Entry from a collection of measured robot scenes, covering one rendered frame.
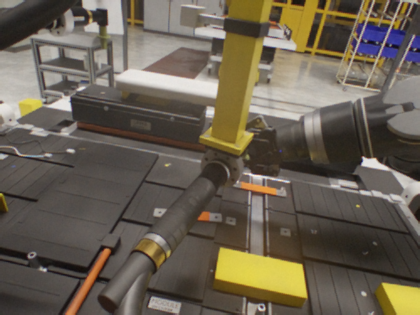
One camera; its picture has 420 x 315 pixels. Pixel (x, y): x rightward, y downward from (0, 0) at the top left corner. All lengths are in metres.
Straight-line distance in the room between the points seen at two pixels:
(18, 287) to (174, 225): 0.28
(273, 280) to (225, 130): 0.28
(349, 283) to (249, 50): 0.47
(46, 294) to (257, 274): 0.35
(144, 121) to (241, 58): 0.53
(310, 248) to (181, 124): 0.51
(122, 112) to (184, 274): 0.57
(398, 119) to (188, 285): 0.43
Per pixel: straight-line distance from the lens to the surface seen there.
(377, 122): 0.51
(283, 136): 0.55
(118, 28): 3.19
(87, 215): 0.65
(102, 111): 0.97
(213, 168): 0.52
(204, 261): 0.57
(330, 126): 0.51
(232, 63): 0.47
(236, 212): 0.70
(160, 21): 9.75
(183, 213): 0.42
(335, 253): 0.68
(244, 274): 0.54
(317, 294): 0.59
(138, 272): 0.36
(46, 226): 0.65
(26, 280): 0.57
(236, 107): 0.48
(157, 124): 0.91
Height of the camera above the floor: 1.45
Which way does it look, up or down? 31 degrees down
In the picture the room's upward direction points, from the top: 9 degrees clockwise
